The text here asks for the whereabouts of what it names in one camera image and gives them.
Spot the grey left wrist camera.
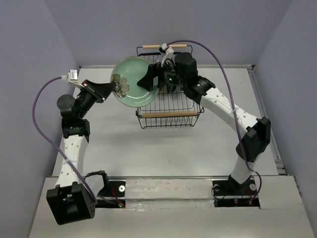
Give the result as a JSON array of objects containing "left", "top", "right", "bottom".
[{"left": 66, "top": 69, "right": 82, "bottom": 88}]

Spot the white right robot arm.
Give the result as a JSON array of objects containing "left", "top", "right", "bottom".
[{"left": 137, "top": 53, "right": 271, "bottom": 194}]

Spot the large dark teal plate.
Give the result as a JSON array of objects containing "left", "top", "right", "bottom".
[{"left": 166, "top": 84, "right": 177, "bottom": 94}]

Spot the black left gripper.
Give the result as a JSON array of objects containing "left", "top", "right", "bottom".
[{"left": 77, "top": 79, "right": 116, "bottom": 119}]

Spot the black wire dish rack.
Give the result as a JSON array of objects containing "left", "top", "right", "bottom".
[{"left": 136, "top": 44, "right": 205, "bottom": 129}]

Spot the pale green plate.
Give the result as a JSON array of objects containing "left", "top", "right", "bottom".
[{"left": 110, "top": 56, "right": 159, "bottom": 108}]

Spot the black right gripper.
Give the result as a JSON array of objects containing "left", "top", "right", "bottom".
[{"left": 137, "top": 57, "right": 187, "bottom": 91}]

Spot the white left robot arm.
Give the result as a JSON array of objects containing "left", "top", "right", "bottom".
[{"left": 46, "top": 80, "right": 116, "bottom": 225}]

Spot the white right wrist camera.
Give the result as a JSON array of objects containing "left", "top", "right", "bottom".
[{"left": 158, "top": 43, "right": 174, "bottom": 67}]

